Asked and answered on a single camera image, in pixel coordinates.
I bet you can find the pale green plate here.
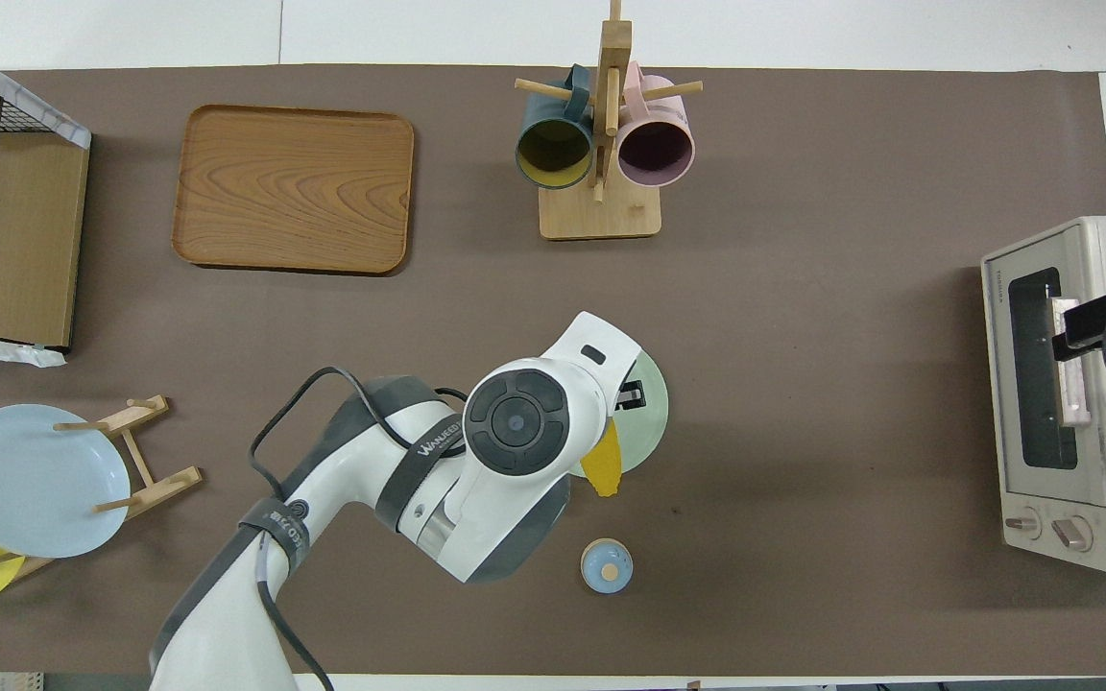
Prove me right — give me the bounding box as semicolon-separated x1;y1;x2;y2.
567;351;670;480

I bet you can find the yellow corn cob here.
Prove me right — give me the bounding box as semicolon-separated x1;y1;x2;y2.
579;417;624;499

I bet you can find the glass oven door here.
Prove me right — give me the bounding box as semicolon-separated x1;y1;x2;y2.
995;245;1106;508

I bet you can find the brown table mat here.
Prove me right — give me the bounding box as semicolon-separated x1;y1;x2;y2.
0;65;1106;678

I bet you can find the wooden mug tree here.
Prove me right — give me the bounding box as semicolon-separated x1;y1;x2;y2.
514;0;705;241

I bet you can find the pink mug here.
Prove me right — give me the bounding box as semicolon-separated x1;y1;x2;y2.
615;61;697;189

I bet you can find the dark teal mug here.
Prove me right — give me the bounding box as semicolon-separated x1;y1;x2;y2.
515;64;596;191

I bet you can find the wooden serving tray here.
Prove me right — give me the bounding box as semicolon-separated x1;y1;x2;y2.
171;104;416;276

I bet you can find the wooden plate rack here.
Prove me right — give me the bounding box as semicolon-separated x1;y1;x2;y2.
0;394;204;582

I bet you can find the light blue plate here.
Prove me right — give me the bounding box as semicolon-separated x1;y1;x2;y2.
0;404;132;560

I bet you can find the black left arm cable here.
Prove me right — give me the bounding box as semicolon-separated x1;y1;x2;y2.
249;367;469;691

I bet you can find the wire and wood shelf basket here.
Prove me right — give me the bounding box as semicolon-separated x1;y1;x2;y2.
0;36;93;369

